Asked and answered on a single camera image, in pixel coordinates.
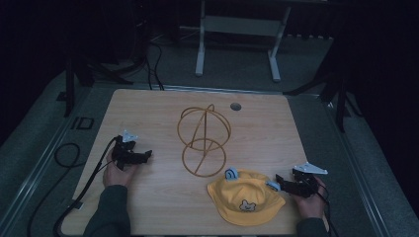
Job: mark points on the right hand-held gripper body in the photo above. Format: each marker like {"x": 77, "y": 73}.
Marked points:
{"x": 306, "y": 186}

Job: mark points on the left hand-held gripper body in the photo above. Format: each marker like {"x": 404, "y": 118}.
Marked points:
{"x": 124, "y": 154}

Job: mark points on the yellow bucket hat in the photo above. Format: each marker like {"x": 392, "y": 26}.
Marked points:
{"x": 245, "y": 197}

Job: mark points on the person's right hand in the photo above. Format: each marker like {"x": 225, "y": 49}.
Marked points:
{"x": 311, "y": 207}

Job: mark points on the person's left hand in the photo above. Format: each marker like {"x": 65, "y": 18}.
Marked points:
{"x": 117, "y": 176}

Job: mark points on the black metal stand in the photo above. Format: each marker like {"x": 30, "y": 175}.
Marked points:
{"x": 339, "y": 98}
{"x": 69, "y": 85}

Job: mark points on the white metal desk frame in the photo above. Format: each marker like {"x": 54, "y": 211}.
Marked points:
{"x": 242, "y": 25}

